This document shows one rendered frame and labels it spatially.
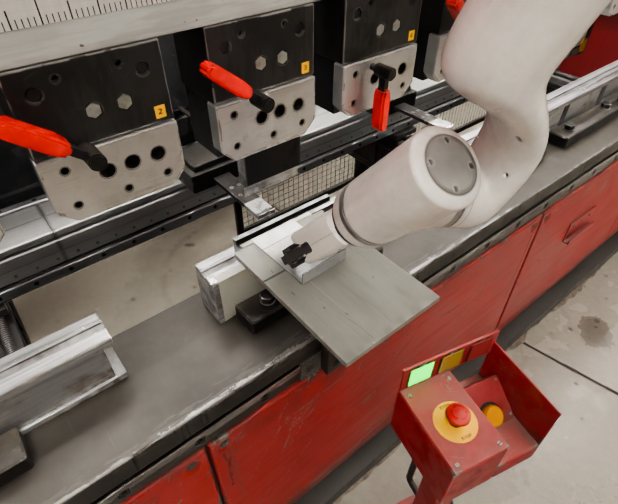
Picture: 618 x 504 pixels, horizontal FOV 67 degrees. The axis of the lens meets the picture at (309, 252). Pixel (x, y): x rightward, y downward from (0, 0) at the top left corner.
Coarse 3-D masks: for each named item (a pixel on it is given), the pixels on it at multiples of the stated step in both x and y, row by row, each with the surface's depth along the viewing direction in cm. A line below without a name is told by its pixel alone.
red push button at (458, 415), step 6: (450, 408) 75; (456, 408) 75; (462, 408) 75; (450, 414) 74; (456, 414) 74; (462, 414) 74; (468, 414) 74; (450, 420) 74; (456, 420) 73; (462, 420) 73; (468, 420) 74; (456, 426) 75; (462, 426) 73
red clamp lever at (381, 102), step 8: (376, 64) 66; (384, 64) 66; (376, 72) 66; (384, 72) 65; (392, 72) 65; (384, 80) 66; (376, 88) 68; (384, 88) 67; (376, 96) 68; (384, 96) 67; (376, 104) 69; (384, 104) 68; (376, 112) 69; (384, 112) 69; (376, 120) 70; (384, 120) 70; (376, 128) 71; (384, 128) 71
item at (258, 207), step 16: (192, 144) 92; (192, 160) 88; (208, 160) 88; (224, 160) 89; (192, 176) 86; (208, 176) 88; (224, 176) 89; (240, 192) 85; (256, 208) 82; (272, 208) 82
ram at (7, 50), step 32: (192, 0) 47; (224, 0) 49; (256, 0) 51; (288, 0) 54; (32, 32) 40; (64, 32) 42; (96, 32) 43; (128, 32) 45; (160, 32) 47; (0, 64) 40
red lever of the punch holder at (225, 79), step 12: (204, 60) 49; (204, 72) 49; (216, 72) 48; (228, 72) 50; (228, 84) 50; (240, 84) 51; (240, 96) 52; (252, 96) 53; (264, 96) 54; (264, 108) 54
